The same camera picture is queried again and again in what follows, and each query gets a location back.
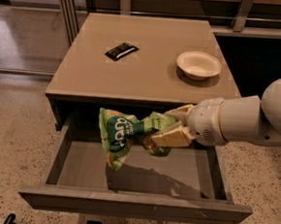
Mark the white paper bowl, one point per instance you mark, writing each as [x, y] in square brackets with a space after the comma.
[198, 65]

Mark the open grey top drawer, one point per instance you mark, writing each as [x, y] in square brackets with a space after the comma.
[190, 185]

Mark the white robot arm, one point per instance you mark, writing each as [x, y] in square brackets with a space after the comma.
[253, 119]

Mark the black snack bar packet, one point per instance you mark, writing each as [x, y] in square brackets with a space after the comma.
[120, 51]

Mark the grey drawer cabinet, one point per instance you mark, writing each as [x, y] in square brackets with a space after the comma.
[148, 77]

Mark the green rice chip bag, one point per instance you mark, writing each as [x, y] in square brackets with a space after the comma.
[119, 131]

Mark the black object at floor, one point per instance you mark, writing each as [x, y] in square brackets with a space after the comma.
[10, 219]

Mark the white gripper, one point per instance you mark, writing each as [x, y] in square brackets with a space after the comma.
[204, 120]

